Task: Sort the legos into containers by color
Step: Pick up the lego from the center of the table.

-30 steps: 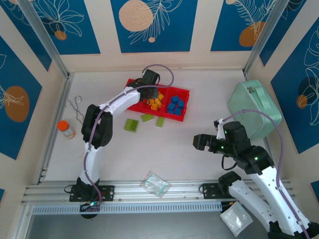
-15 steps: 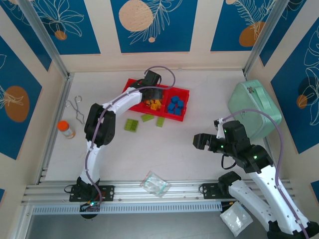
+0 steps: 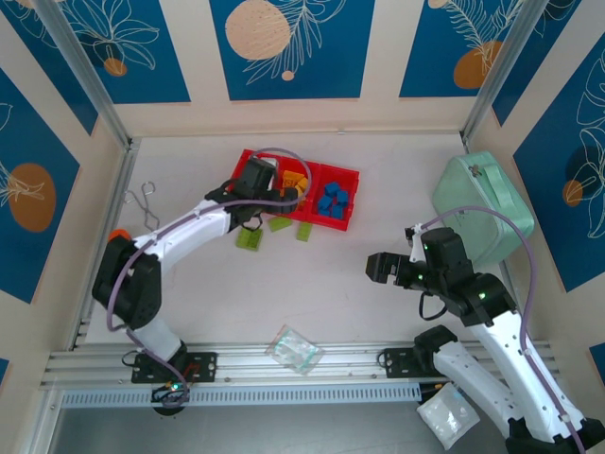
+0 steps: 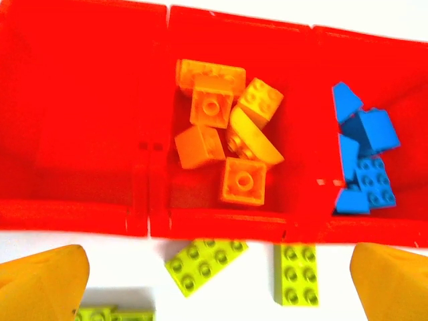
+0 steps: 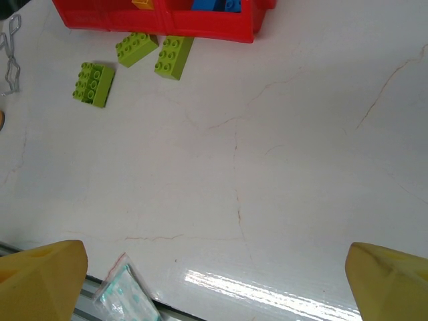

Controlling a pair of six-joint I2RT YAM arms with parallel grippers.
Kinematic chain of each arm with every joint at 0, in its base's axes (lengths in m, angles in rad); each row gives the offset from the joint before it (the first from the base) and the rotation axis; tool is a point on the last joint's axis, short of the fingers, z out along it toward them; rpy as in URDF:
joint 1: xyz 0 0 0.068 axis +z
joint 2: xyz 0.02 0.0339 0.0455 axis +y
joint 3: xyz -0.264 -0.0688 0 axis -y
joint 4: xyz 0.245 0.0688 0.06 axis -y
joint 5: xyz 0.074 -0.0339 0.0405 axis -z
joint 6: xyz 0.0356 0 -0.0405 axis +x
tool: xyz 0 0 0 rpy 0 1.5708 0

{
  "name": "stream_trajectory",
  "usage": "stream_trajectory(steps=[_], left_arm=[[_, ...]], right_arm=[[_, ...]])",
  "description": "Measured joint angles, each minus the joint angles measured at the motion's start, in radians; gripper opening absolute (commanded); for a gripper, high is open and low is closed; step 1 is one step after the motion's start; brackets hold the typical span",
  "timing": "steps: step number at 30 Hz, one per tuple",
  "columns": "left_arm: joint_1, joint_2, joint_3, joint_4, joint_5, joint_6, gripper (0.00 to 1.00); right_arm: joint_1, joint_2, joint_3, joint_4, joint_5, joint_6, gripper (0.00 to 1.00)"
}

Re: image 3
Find grey slotted cable duct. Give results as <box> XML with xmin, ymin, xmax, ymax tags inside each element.
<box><xmin>60</xmin><ymin>383</ymin><xmax>422</xmax><ymax>409</ymax></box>

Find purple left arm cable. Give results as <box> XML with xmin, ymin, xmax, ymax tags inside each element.
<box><xmin>104</xmin><ymin>146</ymin><xmax>313</xmax><ymax>408</ymax></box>

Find mint green zipper case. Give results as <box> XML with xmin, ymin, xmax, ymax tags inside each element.
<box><xmin>432</xmin><ymin>149</ymin><xmax>536</xmax><ymax>271</ymax></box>

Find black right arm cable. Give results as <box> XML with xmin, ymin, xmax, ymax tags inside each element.
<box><xmin>418</xmin><ymin>290</ymin><xmax>450</xmax><ymax>323</ymax></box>

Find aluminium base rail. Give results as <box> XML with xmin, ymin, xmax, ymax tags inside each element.
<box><xmin>40</xmin><ymin>339</ymin><xmax>554</xmax><ymax>390</ymax></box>

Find black cable bundle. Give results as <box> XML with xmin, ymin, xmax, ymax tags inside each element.
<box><xmin>149</xmin><ymin>381</ymin><xmax>191</xmax><ymax>418</ymax></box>

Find clear plastic bag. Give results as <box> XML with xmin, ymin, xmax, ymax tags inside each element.
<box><xmin>265</xmin><ymin>323</ymin><xmax>326</xmax><ymax>375</ymax></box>

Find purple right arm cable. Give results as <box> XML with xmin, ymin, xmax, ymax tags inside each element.
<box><xmin>422</xmin><ymin>206</ymin><xmax>587</xmax><ymax>454</ymax></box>

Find metal wire tongs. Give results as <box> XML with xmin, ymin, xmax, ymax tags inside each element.
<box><xmin>123</xmin><ymin>180</ymin><xmax>163</xmax><ymax>232</ymax></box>

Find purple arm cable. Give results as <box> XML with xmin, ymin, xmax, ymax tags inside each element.
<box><xmin>104</xmin><ymin>146</ymin><xmax>313</xmax><ymax>408</ymax></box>
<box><xmin>422</xmin><ymin>206</ymin><xmax>587</xmax><ymax>454</ymax></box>

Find large green lego brick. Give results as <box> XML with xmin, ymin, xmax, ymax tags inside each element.
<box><xmin>235</xmin><ymin>226</ymin><xmax>264</xmax><ymax>254</ymax></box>

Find aluminium side rail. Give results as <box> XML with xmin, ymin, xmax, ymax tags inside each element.
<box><xmin>68</xmin><ymin>137</ymin><xmax>141</xmax><ymax>351</ymax></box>

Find aluminium frame post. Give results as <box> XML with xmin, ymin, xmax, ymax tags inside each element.
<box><xmin>461</xmin><ymin>0</ymin><xmax>543</xmax><ymax>146</ymax></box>
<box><xmin>35</xmin><ymin>0</ymin><xmax>132</xmax><ymax>148</ymax></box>

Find white plastic bag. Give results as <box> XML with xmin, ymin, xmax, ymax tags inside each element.
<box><xmin>415</xmin><ymin>382</ymin><xmax>482</xmax><ymax>451</ymax></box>

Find red plastic bin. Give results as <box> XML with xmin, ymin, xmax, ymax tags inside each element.
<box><xmin>276</xmin><ymin>158</ymin><xmax>323</xmax><ymax>224</ymax></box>
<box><xmin>309</xmin><ymin>163</ymin><xmax>361</xmax><ymax>233</ymax></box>
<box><xmin>233</xmin><ymin>148</ymin><xmax>284</xmax><ymax>223</ymax></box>

